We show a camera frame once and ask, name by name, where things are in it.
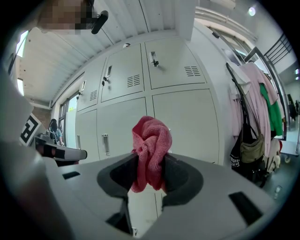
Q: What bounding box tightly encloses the black head-worn camera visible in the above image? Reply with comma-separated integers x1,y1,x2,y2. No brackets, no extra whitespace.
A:
90,10,109,35

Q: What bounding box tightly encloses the pink cloth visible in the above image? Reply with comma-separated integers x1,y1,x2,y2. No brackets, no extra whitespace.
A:
131,116,173,193

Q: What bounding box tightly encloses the white bag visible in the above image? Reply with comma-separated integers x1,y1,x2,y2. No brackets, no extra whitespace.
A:
264,137,282,172

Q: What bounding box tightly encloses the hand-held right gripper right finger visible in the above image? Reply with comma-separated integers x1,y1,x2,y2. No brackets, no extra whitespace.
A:
138,154,282,240

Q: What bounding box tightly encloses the black stair railing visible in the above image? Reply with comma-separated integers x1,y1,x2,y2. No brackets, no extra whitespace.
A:
264,34,294,67

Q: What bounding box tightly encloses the white hanging shirt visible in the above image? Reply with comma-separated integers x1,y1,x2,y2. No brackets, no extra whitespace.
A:
226,61,251,138

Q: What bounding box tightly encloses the person's head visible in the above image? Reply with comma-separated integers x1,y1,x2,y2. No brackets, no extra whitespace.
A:
37,0,97,36

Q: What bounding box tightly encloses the dark framed window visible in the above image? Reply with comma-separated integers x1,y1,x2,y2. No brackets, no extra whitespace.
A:
58,92,78,147

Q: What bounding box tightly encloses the pink hanging garment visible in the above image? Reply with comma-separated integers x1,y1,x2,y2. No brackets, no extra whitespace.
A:
239,61,280,158

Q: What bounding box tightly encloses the person's grey shirt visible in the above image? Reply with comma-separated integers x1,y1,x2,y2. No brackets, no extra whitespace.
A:
0,67,47,153

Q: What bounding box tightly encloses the metal clothes rack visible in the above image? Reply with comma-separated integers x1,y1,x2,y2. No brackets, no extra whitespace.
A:
212,30,290,141

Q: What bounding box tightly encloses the black tote bag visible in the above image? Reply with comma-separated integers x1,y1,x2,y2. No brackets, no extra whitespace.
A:
229,123,257,175

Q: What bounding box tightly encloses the bank of grey locker doors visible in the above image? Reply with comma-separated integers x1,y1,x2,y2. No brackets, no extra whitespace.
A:
75,37,220,237

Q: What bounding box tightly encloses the green hanging shirt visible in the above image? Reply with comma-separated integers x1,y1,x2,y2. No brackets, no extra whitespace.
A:
259,83,284,137

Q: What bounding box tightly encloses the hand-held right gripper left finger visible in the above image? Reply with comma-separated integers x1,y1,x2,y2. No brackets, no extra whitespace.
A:
53,153,139,240

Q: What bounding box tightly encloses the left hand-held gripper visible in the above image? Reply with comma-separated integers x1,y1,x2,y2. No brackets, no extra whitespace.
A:
19,113,88,163

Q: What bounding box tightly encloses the olive shoulder bag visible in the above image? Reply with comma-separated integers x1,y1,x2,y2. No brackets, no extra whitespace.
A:
240,133,266,164

